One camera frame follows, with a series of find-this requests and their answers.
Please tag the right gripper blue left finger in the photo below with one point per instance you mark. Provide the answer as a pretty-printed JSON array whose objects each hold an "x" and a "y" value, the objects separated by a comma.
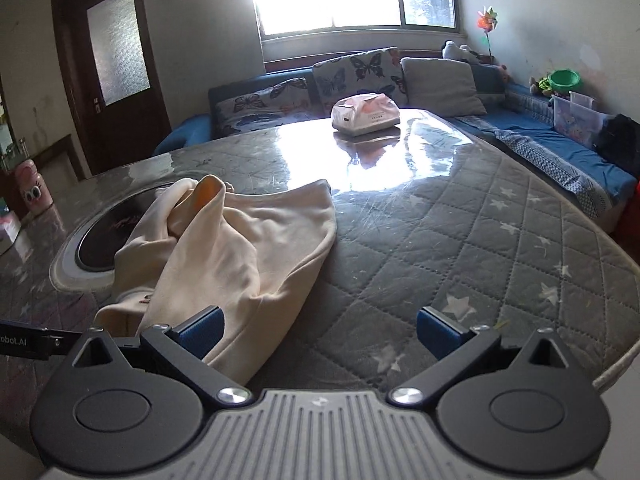
[{"x": 178, "y": 353}]

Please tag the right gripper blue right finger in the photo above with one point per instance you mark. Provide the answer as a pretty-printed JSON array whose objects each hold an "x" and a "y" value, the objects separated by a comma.
[{"x": 459, "y": 351}]

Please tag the cream white garment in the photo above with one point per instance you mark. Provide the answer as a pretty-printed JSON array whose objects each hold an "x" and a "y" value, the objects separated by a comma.
[{"x": 199, "y": 244}]

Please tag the round black induction cooktop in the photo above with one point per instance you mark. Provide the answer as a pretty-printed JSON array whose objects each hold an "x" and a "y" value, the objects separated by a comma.
[{"x": 86, "y": 260}]

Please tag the pink cartoon eyed bottle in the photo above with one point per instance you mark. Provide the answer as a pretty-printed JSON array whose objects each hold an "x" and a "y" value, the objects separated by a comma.
[{"x": 34, "y": 190}]

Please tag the white tissue box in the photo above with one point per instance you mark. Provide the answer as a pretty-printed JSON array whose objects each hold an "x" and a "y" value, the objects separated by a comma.
[{"x": 10, "y": 229}]

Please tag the pink white tissue pack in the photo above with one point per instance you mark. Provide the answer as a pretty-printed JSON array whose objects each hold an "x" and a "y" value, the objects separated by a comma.
[{"x": 364, "y": 113}]

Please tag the plain grey cushion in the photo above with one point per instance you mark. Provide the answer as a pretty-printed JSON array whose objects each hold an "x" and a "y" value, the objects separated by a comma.
[{"x": 445, "y": 88}]

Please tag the clear plastic storage box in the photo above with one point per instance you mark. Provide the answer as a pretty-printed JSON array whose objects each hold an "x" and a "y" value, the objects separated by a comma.
[{"x": 580, "y": 123}]

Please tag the black backpack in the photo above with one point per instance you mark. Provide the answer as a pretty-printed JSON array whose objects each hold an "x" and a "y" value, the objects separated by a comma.
[{"x": 619, "y": 143}]

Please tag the butterfly cushion left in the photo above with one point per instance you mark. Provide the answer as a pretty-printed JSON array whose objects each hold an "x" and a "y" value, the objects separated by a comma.
[{"x": 283, "y": 103}]

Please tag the butterfly cushion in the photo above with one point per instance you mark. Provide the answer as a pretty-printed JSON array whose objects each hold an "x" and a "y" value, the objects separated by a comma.
[
  {"x": 375, "y": 71},
  {"x": 283, "y": 103}
]

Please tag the butterfly cushion right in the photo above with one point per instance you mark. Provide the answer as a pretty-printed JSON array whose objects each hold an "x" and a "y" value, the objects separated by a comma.
[{"x": 375, "y": 71}]

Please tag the green plastic bowl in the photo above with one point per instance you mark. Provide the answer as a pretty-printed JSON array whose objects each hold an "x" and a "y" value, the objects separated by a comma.
[{"x": 565, "y": 81}]

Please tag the white plush toy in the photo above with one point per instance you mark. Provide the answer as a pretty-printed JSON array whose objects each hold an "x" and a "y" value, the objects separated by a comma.
[{"x": 451, "y": 51}]

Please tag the colourful pinwheel toy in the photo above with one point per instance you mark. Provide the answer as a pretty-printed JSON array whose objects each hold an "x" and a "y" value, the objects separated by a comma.
[{"x": 487, "y": 22}]

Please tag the dark wooden door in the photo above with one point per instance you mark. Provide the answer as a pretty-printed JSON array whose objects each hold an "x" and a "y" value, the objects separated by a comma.
[{"x": 110, "y": 80}]

